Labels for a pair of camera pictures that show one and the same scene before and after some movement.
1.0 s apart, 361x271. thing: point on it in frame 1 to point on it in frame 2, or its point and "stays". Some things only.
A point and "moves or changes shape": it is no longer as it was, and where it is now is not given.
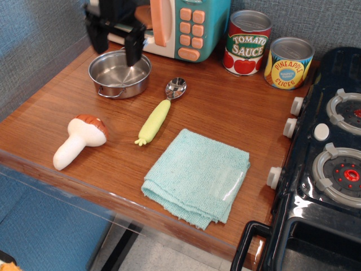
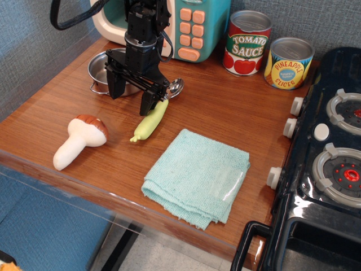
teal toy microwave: (186, 30) stays
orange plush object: (9, 266) stays
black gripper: (121, 13) to (140, 62)
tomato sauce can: (247, 42) stays
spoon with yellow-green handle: (174, 87) moves or changes shape
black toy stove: (316, 192) stays
